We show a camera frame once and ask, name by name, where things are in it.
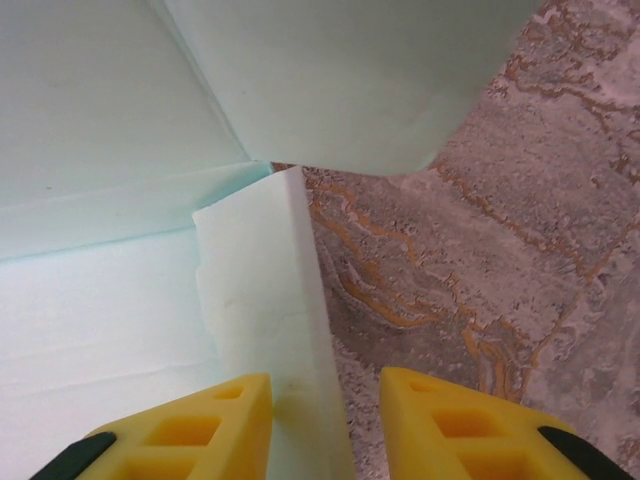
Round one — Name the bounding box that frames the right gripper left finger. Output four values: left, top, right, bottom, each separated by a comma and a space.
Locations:
29, 373, 275, 480

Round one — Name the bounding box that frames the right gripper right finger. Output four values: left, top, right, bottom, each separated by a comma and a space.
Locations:
378, 367, 640, 480

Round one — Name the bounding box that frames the light blue paper box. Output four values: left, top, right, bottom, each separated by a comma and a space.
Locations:
0, 0, 524, 480

